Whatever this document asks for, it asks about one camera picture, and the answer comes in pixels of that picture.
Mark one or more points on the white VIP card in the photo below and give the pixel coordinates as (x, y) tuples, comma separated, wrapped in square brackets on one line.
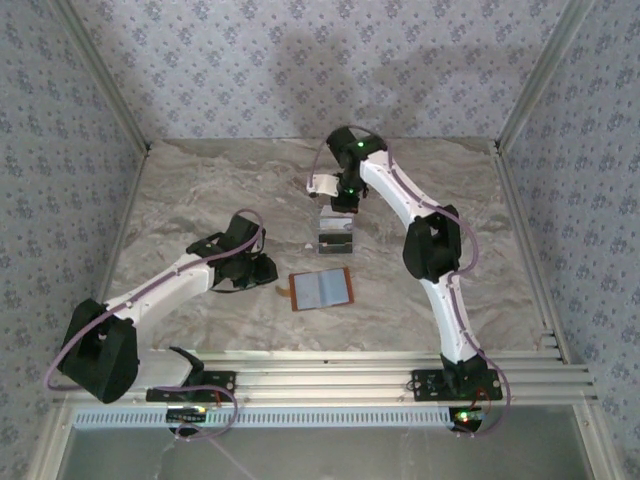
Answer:
[(337, 224)]

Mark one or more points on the brown leather card holder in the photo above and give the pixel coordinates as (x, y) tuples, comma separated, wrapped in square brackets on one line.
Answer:
[(325, 290)]

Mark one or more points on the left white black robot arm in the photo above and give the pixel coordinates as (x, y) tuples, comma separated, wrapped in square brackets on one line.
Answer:
[(100, 350)]

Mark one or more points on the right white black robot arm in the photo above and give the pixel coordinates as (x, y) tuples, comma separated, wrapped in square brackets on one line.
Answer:
[(430, 240)]

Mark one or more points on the clear acrylic card stand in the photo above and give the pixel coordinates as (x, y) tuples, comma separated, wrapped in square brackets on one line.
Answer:
[(325, 209)]

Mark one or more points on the circuit board without lights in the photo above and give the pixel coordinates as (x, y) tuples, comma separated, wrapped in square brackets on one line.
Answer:
[(187, 414)]

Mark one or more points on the circuit board with lights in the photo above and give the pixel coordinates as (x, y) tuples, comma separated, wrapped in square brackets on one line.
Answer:
[(467, 417)]

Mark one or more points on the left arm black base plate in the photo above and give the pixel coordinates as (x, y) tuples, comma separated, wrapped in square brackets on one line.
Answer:
[(220, 387)]

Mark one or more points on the aluminium side rail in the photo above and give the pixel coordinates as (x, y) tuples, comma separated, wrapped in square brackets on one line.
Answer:
[(527, 250), (127, 205)]

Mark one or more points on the aluminium rail beam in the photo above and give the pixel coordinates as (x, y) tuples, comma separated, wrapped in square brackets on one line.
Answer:
[(325, 380)]

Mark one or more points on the aluminium corner post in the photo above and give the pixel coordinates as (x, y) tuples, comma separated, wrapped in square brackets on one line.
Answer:
[(106, 75), (542, 75)]

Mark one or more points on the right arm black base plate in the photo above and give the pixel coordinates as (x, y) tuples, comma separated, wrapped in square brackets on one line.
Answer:
[(425, 385)]

